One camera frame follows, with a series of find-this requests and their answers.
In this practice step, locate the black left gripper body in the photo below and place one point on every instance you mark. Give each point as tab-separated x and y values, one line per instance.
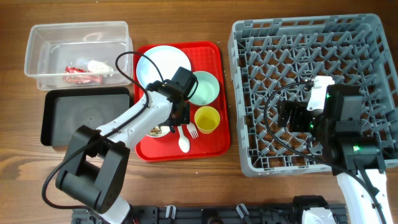
184	116

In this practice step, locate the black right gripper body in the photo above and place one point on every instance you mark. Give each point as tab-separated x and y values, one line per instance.
303	120

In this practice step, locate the light blue bowl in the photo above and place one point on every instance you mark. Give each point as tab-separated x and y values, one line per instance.
158	131

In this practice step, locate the yellow plastic cup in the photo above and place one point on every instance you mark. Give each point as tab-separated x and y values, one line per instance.
207	119

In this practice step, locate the mint green bowl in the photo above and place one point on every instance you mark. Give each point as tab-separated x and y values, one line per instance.
208	89

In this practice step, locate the red strawberry cake wrapper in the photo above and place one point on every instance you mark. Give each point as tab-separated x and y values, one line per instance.
75	76

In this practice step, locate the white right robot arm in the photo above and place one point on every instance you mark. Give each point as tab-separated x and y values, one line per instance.
356	161

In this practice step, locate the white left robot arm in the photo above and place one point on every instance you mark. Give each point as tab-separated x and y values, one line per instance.
93	169

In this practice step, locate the grey dishwasher rack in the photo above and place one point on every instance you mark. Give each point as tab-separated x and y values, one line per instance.
270	59

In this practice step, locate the white plastic fork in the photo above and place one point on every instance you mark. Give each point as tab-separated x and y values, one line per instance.
192	130

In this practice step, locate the white plastic spoon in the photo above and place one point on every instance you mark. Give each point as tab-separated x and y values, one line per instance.
183	141

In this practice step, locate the light blue plate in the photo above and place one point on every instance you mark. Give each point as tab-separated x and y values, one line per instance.
167	58

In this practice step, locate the red plastic tray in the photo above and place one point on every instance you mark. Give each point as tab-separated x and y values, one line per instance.
203	56

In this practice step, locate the white crumpled tissue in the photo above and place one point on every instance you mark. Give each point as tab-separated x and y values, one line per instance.
100	67

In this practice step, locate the black plastic tray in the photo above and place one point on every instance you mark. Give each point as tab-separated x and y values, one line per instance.
66	110

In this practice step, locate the clear plastic bin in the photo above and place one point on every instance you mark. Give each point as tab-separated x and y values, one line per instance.
53	47

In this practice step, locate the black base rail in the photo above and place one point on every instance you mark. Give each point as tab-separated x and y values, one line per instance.
276	213

